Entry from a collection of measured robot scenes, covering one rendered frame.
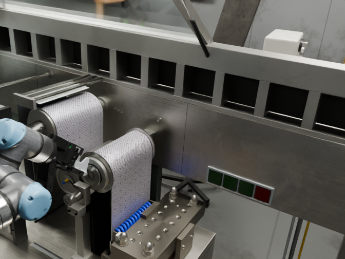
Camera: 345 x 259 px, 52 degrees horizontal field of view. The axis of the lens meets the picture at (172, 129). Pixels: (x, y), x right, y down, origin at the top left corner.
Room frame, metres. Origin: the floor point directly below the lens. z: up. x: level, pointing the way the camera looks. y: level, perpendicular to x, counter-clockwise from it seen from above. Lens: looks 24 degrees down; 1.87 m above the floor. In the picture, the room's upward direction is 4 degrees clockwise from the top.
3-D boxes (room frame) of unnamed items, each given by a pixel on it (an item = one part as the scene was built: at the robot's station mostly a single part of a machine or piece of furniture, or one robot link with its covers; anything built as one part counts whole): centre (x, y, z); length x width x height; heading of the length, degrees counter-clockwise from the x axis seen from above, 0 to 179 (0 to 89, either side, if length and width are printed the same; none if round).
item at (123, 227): (1.05, 0.11, 1.03); 0.21 x 0.04 x 0.03; 151
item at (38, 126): (1.08, 0.48, 1.34); 0.06 x 0.06 x 0.06; 61
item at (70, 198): (0.93, 0.31, 1.18); 0.04 x 0.02 x 0.04; 61
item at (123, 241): (0.91, 0.14, 1.05); 0.04 x 0.04 x 0.04
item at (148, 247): (0.87, 0.05, 1.05); 0.04 x 0.04 x 0.04
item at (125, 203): (1.06, 0.13, 1.08); 0.23 x 0.01 x 0.18; 151
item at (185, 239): (1.00, -0.08, 0.97); 0.10 x 0.03 x 0.11; 151
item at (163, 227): (1.03, 0.01, 1.00); 0.40 x 0.16 x 0.06; 151
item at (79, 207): (0.96, 0.30, 1.05); 0.06 x 0.05 x 0.31; 151
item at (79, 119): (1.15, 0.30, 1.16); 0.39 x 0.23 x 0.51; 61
